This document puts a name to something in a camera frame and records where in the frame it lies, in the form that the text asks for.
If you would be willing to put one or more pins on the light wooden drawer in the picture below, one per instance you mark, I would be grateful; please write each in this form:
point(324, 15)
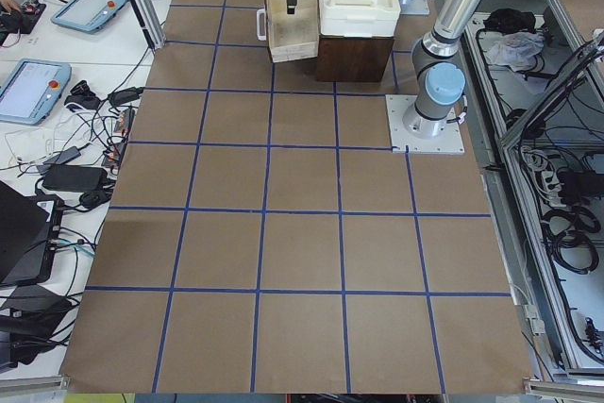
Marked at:
point(291, 36)

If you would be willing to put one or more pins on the dark brown wooden cabinet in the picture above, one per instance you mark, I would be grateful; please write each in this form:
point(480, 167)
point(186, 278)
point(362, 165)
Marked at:
point(342, 59)

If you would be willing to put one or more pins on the blue teach pendant upper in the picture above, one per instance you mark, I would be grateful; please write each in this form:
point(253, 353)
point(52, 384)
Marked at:
point(87, 15)

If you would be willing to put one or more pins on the blue teach pendant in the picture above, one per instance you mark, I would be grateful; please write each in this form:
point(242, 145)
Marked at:
point(32, 90)
point(87, 15)

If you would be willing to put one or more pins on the crumpled white cloth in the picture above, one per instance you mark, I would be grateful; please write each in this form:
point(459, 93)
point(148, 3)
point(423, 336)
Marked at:
point(518, 51)

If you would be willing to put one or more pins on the blue teach pendant lower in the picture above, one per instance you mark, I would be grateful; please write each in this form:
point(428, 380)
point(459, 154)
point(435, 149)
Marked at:
point(32, 90)

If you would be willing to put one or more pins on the black power brick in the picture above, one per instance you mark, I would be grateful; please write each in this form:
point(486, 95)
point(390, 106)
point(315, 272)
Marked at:
point(78, 179)

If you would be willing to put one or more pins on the black laptop computer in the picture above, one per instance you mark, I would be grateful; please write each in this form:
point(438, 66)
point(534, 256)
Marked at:
point(29, 227)

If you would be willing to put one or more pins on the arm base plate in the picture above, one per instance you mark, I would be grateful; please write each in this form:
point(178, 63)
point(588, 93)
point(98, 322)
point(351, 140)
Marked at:
point(411, 133)
point(414, 7)

